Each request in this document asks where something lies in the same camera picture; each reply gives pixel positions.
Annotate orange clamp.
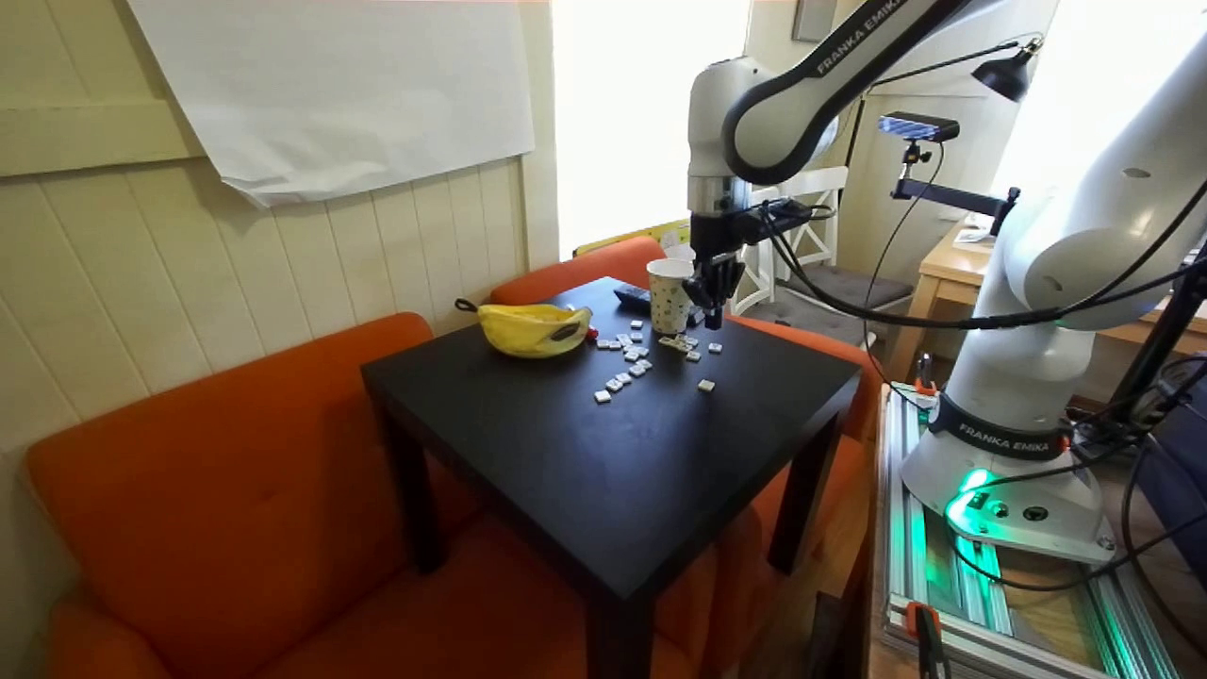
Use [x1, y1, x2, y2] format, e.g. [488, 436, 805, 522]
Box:
[902, 600, 955, 679]

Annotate aluminium robot base platform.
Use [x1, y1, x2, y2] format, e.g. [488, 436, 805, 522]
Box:
[870, 375, 1207, 679]

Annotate black desk lamp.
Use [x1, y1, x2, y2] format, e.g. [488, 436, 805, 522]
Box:
[865, 33, 1049, 107]

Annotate black base cables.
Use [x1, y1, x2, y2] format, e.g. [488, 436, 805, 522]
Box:
[955, 427, 1207, 656]

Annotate yellow window sill strip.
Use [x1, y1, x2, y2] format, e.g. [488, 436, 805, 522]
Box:
[575, 219, 693, 261]

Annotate white paper wall sheet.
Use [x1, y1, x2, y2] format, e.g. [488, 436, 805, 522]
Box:
[124, 0, 541, 210]

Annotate orange sofa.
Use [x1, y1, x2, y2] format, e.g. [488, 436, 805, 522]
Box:
[23, 234, 884, 679]

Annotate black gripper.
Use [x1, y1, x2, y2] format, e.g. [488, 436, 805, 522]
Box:
[686, 205, 766, 333]

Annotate white wooden chair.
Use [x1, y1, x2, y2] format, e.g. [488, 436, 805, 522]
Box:
[731, 161, 852, 318]

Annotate patterned paper cup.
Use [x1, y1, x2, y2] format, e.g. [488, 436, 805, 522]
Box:
[642, 241, 697, 338]

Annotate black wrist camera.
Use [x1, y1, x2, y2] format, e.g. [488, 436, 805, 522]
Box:
[750, 196, 816, 241]

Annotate black camera on stand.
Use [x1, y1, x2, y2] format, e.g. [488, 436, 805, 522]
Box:
[875, 111, 966, 148]

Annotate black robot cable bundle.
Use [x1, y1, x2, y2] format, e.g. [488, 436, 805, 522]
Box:
[766, 173, 1207, 334]

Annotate gray seat cushion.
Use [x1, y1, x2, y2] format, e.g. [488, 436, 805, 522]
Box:
[786, 261, 919, 318]

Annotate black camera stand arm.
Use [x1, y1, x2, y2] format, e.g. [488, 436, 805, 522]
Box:
[888, 141, 1011, 219]

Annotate yellow banana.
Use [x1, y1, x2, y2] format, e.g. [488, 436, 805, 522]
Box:
[454, 294, 598, 361]

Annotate black square side table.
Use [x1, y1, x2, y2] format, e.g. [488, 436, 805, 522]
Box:
[360, 274, 867, 679]

